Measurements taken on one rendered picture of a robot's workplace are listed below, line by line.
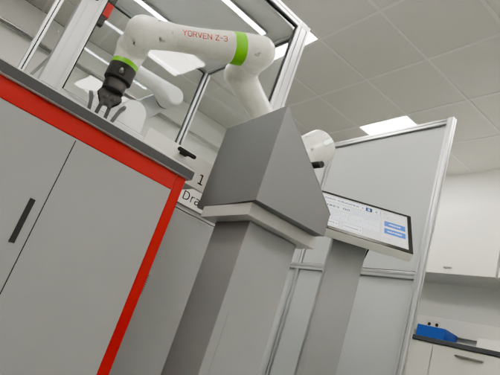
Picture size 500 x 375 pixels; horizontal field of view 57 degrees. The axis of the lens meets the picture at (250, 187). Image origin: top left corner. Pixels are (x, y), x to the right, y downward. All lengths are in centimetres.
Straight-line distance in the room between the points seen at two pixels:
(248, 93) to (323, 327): 105
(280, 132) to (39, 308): 80
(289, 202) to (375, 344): 158
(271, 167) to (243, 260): 29
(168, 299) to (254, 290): 60
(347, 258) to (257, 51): 103
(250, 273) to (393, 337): 151
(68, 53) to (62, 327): 103
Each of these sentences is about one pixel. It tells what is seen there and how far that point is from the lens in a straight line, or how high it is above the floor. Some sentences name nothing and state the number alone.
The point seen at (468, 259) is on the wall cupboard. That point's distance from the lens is 465.
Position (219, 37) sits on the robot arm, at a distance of 165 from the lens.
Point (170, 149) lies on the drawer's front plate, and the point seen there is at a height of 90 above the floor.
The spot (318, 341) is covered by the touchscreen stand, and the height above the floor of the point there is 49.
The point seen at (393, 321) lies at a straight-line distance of 279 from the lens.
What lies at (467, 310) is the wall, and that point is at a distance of 493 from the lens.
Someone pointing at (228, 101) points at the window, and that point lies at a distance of 215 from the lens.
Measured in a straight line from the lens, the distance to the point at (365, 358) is 285.
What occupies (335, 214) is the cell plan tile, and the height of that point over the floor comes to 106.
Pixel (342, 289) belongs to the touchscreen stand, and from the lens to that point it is 216.
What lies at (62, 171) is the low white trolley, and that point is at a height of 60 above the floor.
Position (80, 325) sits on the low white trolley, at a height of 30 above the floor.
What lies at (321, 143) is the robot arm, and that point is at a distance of 166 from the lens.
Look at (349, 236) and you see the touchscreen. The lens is 210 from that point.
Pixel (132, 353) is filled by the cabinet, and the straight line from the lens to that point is 191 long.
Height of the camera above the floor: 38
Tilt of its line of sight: 18 degrees up
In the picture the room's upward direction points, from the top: 19 degrees clockwise
